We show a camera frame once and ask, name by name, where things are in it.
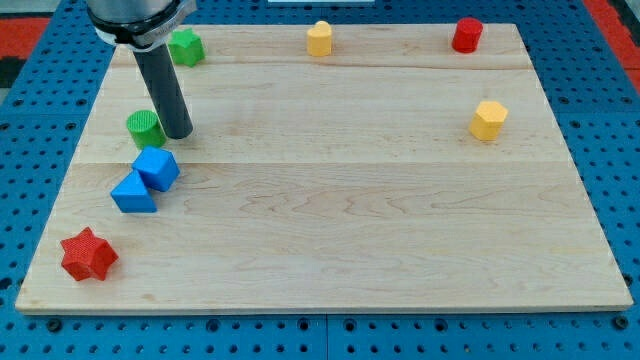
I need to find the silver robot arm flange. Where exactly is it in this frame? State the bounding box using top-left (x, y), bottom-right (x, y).
top-left (86, 0), bottom-right (197, 52)

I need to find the blue cube block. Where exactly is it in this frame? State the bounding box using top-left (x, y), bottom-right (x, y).
top-left (132, 146), bottom-right (180, 192)

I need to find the blue triangle block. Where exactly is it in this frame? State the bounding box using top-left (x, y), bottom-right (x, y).
top-left (110, 170), bottom-right (157, 213)

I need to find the light wooden board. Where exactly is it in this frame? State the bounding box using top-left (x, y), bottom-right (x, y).
top-left (16, 23), bottom-right (633, 315)

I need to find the yellow heart block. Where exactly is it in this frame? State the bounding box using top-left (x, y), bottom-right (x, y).
top-left (306, 20), bottom-right (332, 57)

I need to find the yellow hexagon block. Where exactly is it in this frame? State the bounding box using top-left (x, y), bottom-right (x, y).
top-left (468, 101), bottom-right (509, 141)

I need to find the green cylinder block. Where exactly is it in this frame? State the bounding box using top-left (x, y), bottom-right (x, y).
top-left (126, 110), bottom-right (166, 150)

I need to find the green star block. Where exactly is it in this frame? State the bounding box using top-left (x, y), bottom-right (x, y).
top-left (168, 28), bottom-right (206, 67)

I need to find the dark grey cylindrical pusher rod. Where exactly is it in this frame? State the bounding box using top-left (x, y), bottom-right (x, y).
top-left (134, 45), bottom-right (193, 139)

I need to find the red cylinder block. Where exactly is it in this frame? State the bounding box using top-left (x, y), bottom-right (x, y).
top-left (451, 17), bottom-right (484, 53)

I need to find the red star block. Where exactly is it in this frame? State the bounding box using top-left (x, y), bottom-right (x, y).
top-left (60, 227), bottom-right (119, 281)

